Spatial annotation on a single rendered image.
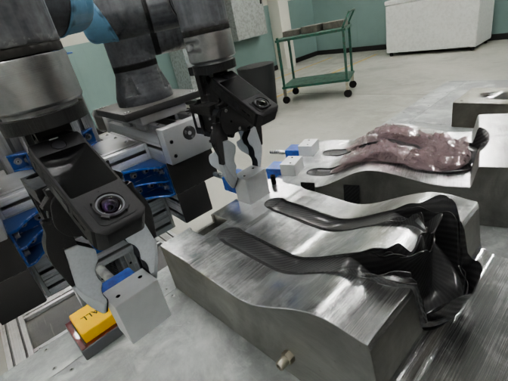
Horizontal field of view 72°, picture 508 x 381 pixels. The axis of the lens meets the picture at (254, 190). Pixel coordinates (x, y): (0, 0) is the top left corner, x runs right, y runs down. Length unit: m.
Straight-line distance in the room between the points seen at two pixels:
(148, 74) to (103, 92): 5.14
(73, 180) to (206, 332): 0.32
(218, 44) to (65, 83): 0.29
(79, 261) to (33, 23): 0.21
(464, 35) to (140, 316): 6.78
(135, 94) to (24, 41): 0.67
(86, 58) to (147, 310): 5.75
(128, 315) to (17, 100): 0.23
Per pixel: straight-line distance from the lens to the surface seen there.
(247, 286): 0.47
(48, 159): 0.34
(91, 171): 0.32
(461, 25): 6.96
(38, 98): 0.33
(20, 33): 0.33
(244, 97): 0.55
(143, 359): 0.56
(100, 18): 0.66
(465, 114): 1.14
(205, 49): 0.57
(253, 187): 0.62
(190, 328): 0.57
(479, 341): 0.44
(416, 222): 0.45
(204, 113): 0.61
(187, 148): 0.89
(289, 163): 0.79
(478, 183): 0.67
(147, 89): 0.97
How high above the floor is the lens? 1.19
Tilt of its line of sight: 26 degrees down
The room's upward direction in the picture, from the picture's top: 12 degrees counter-clockwise
